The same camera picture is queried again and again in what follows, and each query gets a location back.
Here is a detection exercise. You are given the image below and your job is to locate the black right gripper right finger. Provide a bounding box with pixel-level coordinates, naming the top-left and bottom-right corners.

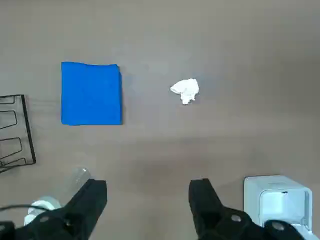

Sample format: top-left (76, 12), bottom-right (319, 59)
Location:
top-left (188, 178), bottom-right (311, 240)

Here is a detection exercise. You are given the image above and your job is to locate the folded blue cloth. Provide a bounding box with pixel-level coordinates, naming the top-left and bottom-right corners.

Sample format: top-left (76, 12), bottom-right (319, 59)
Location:
top-left (60, 61), bottom-right (124, 127)

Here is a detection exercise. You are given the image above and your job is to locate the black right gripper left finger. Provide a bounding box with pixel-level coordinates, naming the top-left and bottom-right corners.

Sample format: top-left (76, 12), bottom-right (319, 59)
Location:
top-left (0, 178), bottom-right (109, 240)

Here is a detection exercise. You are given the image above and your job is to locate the black wire cup rack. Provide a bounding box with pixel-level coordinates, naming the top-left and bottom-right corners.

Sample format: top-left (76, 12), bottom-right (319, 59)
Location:
top-left (0, 93), bottom-right (37, 174)

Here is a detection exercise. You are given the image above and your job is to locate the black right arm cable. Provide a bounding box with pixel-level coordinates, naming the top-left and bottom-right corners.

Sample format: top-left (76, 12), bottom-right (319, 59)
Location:
top-left (0, 204), bottom-right (35, 213)

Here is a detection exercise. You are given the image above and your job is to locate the clear bottle with white pump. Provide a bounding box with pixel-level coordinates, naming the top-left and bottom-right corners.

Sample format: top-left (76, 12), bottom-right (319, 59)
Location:
top-left (23, 166), bottom-right (92, 226)

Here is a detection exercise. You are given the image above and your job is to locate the white trash bin with lid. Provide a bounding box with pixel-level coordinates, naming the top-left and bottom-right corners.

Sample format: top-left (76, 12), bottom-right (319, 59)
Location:
top-left (243, 174), bottom-right (314, 236)

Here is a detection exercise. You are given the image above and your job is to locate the white tissue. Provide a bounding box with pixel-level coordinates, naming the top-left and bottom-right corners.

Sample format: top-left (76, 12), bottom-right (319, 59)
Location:
top-left (169, 78), bottom-right (201, 106)

